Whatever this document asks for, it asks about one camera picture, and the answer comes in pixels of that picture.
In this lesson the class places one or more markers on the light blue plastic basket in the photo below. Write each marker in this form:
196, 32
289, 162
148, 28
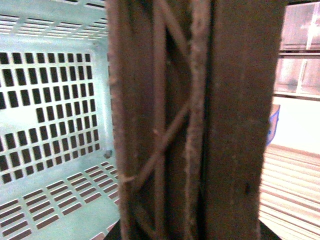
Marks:
58, 174

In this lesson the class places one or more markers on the mauve basket handle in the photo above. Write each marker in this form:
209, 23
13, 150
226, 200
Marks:
192, 84

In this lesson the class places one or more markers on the glass door refrigerator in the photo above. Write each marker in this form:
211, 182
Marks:
298, 66

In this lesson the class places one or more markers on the white blue chest freezer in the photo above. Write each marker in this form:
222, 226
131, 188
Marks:
273, 122

